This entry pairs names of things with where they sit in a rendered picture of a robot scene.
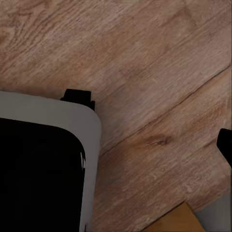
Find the door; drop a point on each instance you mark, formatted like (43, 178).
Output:
(182, 219)

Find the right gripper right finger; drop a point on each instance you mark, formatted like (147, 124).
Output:
(224, 143)

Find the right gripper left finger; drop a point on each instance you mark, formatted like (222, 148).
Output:
(12, 144)

